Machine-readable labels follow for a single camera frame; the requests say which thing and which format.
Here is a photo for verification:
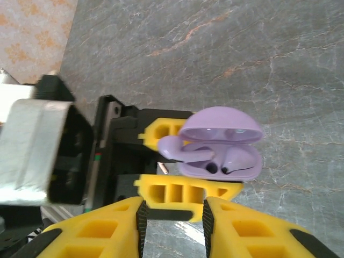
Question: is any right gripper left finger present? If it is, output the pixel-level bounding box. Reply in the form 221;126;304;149
21;196;149;258

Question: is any purple earbud charging case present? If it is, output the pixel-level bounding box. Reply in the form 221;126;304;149
177;106;263;180

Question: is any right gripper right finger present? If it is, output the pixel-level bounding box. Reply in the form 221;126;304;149
203;196;341;258

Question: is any purple wireless earbud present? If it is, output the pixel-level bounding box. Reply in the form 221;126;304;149
205;147;259;174
157;135;216;163

